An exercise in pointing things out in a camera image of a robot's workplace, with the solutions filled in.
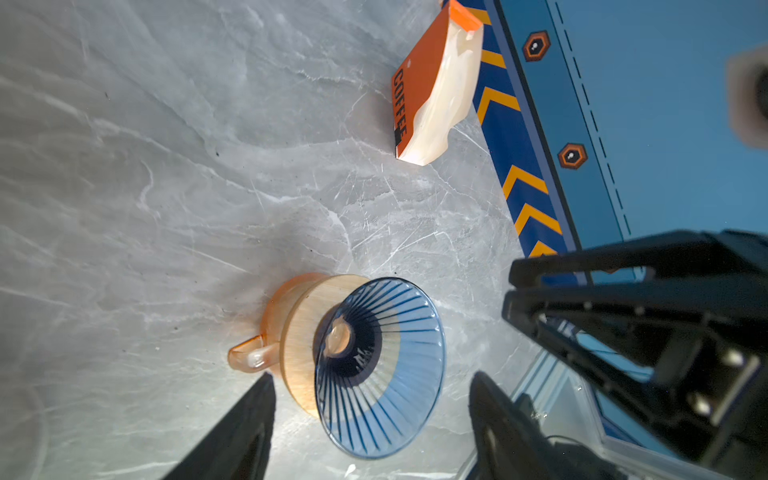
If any orange glass pitcher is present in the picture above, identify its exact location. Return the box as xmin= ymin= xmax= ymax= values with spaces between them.
xmin=227 ymin=272 xmax=327 ymax=373

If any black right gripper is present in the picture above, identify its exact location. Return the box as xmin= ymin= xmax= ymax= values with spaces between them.
xmin=502 ymin=230 xmax=767 ymax=468

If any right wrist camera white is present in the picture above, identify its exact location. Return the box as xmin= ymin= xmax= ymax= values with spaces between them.
xmin=726 ymin=45 xmax=767 ymax=150

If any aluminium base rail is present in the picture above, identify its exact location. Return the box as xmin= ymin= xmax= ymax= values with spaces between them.
xmin=506 ymin=350 xmax=721 ymax=479

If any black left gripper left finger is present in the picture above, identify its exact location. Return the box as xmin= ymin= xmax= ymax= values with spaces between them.
xmin=165 ymin=373 xmax=276 ymax=480

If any orange coffee filter box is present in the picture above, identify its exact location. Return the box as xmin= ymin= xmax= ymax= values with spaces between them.
xmin=391 ymin=1 xmax=484 ymax=166

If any blue glass ribbed dripper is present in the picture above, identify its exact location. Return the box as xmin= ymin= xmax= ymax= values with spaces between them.
xmin=313 ymin=277 xmax=446 ymax=460

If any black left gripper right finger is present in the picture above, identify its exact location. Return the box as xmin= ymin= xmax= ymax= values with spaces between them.
xmin=468 ymin=371 xmax=576 ymax=479

